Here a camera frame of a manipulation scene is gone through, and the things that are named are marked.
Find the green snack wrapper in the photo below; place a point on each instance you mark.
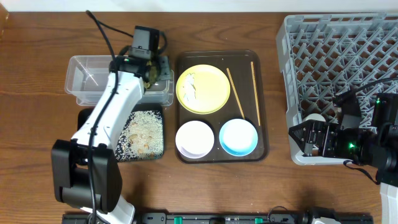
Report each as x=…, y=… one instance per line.
x=153, y=73

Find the left wooden chopstick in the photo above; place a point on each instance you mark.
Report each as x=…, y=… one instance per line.
x=235, y=93

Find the grey dishwasher rack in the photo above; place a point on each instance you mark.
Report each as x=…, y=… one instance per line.
x=323, y=55

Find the wooden chopstick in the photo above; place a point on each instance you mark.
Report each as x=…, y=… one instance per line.
x=255, y=93
x=235, y=93

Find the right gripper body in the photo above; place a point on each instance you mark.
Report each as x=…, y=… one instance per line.
x=315, y=140

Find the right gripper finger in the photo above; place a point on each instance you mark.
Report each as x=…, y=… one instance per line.
x=299, y=131
x=302, y=145

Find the black waste tray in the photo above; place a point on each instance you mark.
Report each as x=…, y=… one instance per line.
x=155, y=107

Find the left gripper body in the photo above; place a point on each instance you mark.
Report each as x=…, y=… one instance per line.
x=165, y=68

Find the right wooden chopstick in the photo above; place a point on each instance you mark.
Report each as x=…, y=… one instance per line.
x=255, y=93

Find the clear plastic bin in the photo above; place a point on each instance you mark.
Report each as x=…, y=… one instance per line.
x=87, y=77

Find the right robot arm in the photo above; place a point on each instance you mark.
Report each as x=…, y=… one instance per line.
x=361, y=147

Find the yellow plate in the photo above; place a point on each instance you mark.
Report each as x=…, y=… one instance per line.
x=212, y=89

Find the white cup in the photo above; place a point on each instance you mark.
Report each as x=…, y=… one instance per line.
x=313, y=118

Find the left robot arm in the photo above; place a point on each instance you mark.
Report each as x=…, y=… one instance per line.
x=85, y=170

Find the white napkin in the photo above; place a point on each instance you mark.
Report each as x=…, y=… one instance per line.
x=189, y=88

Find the blue bowl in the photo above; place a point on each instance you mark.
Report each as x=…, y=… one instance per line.
x=238, y=137

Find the dark brown serving tray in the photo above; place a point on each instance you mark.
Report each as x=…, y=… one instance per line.
x=239, y=63

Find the white bowl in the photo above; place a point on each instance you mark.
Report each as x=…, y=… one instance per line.
x=194, y=139

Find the rice and food scraps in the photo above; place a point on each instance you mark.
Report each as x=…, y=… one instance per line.
x=142, y=137

